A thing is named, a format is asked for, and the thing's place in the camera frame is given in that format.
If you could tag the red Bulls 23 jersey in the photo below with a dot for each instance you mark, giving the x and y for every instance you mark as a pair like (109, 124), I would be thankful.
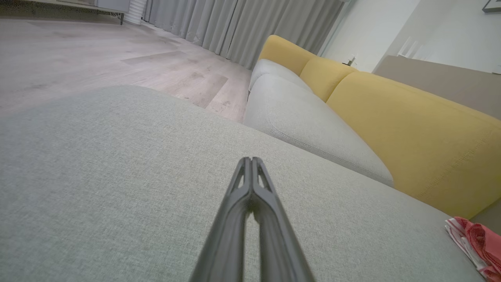
(485, 243)

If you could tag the grey low cabinet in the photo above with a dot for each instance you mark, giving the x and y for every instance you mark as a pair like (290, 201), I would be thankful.
(98, 4)

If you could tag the dark picture frame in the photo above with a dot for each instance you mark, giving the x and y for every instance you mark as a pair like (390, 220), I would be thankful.
(493, 5)

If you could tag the medium yellow sofa back cushion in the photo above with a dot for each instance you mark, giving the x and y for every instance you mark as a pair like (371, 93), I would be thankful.
(325, 76)

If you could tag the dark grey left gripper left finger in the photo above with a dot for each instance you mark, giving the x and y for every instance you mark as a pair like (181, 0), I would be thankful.
(229, 235)

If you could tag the white ribbed appliance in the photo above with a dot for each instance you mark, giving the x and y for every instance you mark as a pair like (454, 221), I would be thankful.
(135, 11)

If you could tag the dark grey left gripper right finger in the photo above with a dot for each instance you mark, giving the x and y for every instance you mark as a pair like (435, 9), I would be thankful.
(278, 243)

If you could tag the red shorts with white stripes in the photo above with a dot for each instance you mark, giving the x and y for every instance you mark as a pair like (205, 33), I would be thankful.
(460, 239)

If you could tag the small grey sofa seat cushion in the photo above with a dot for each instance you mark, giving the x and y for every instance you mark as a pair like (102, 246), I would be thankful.
(274, 70)

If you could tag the small yellow sofa back cushion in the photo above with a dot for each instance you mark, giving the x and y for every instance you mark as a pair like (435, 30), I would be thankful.
(283, 51)

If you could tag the large grey sofa chaise cushion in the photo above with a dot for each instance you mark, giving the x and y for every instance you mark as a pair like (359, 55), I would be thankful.
(117, 176)

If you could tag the grey pleated curtain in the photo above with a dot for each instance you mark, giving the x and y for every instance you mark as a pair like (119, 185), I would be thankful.
(250, 27)

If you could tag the taupe board panel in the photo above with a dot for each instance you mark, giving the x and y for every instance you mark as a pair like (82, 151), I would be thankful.
(450, 84)

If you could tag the large yellow sofa back cushion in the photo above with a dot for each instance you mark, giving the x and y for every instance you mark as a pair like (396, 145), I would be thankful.
(411, 137)

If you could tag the grey sofa back cushion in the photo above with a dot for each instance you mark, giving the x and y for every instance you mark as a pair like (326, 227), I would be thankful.
(305, 125)

